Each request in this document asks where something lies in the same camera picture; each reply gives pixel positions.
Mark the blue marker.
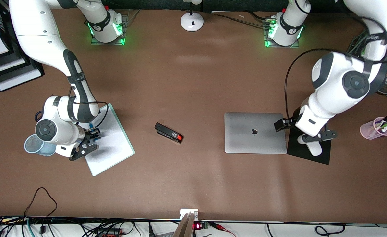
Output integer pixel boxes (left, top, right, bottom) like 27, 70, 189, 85
89, 122, 98, 143

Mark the silver laptop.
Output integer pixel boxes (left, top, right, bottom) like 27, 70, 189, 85
224, 112, 287, 154

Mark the white clipboard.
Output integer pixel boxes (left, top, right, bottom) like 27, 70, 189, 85
82, 103, 135, 177

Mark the white computer mouse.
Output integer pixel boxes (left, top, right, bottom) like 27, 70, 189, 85
307, 142, 322, 157

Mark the black mouse pad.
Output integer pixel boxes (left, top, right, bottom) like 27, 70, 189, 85
287, 124, 332, 165

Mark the blue mesh pen cup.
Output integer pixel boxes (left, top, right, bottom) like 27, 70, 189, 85
24, 133, 57, 157

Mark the black stapler red tip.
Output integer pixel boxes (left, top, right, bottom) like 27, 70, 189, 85
154, 122, 184, 144

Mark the pink pen cup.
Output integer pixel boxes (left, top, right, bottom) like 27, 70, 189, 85
360, 117, 387, 140

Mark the orange terminal block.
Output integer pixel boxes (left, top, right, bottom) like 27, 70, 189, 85
96, 228, 123, 237

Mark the black stacked paper tray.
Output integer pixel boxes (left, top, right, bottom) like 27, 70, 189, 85
0, 7, 45, 92

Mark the white lamp base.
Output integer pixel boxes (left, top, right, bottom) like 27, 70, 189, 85
180, 0, 204, 32

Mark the black right camera bracket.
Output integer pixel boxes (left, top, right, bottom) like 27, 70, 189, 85
69, 144, 99, 162

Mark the black camera bracket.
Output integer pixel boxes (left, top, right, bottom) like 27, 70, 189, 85
302, 130, 339, 143
69, 144, 99, 162

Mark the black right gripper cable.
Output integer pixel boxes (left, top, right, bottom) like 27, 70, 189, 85
69, 84, 109, 130

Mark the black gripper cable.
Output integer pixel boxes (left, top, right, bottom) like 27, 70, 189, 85
69, 84, 109, 130
284, 16, 387, 123

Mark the black left camera bracket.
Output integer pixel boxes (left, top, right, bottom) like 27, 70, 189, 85
302, 130, 339, 143

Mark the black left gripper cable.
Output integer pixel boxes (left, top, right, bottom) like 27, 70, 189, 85
284, 16, 387, 123

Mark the dark looped cable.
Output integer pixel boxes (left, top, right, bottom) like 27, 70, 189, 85
24, 187, 58, 218

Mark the black coiled cable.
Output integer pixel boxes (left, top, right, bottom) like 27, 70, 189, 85
314, 223, 346, 237

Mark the black cable bundle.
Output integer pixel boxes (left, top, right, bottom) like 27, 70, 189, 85
210, 10, 276, 28

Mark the red wire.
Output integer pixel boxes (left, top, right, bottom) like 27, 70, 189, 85
210, 222, 237, 237

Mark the white post bracket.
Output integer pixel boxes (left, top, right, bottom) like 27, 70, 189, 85
180, 209, 199, 221

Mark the grey camera post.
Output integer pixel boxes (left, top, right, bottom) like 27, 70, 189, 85
173, 212, 194, 237

